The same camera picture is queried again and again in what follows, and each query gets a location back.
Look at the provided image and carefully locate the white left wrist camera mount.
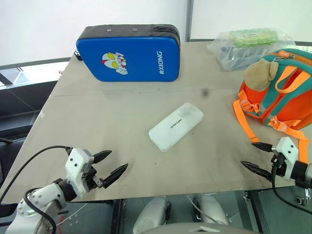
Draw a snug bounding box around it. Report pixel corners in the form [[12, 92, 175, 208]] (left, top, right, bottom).
[[64, 147, 95, 198]]

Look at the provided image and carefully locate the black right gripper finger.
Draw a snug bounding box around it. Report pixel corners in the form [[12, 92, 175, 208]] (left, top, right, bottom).
[[252, 142, 273, 153], [240, 160, 273, 181]]

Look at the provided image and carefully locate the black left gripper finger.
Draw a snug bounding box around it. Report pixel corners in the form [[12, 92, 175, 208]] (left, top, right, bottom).
[[93, 150, 113, 165], [102, 163, 129, 189]]

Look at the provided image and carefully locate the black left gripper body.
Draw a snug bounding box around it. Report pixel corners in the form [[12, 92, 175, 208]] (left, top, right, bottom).
[[83, 165, 105, 194]]

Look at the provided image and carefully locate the orange teal plush backpack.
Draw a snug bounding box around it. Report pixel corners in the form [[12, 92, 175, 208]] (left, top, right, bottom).
[[233, 48, 312, 164]]

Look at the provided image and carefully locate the dark vertical window post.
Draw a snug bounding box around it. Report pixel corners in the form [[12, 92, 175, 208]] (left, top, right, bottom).
[[185, 0, 195, 42]]

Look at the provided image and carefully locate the metal caster wheel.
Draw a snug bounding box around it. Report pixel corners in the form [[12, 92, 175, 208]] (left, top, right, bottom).
[[294, 189, 312, 208]]

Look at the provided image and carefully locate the blue cartoon print pad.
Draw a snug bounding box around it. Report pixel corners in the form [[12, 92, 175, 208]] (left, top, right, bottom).
[[74, 23, 181, 83]]

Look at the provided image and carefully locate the silver robot torso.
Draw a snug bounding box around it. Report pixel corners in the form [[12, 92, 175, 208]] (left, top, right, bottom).
[[143, 223, 255, 234]]

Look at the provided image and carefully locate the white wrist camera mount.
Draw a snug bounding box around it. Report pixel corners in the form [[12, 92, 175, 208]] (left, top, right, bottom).
[[64, 147, 95, 198], [271, 136, 299, 180]]

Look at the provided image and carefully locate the clear plastic bag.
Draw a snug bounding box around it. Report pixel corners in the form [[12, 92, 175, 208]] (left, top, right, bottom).
[[207, 27, 297, 72]]

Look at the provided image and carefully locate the white plastic case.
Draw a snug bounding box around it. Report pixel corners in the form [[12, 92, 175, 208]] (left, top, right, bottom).
[[148, 102, 204, 153]]

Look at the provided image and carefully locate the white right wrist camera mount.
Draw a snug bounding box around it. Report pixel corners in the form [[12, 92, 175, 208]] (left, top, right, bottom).
[[271, 136, 299, 180]]

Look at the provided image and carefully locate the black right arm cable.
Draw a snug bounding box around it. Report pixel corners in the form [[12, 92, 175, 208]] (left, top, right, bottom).
[[271, 156, 312, 216]]

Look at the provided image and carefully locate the green patterned package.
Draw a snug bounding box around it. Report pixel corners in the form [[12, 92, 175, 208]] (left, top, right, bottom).
[[228, 28, 279, 47]]

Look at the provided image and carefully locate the silver right robot leg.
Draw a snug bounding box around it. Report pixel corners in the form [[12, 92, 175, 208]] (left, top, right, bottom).
[[194, 193, 230, 225]]

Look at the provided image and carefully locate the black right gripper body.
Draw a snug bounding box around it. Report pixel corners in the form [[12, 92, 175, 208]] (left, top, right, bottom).
[[270, 152, 289, 180]]

